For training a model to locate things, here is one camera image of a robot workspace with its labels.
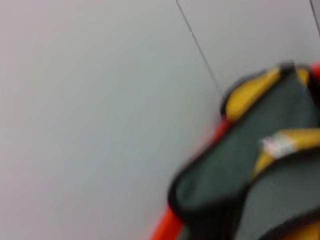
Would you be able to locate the yellow grey towel black trim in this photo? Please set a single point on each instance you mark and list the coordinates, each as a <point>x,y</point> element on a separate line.
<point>225,170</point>

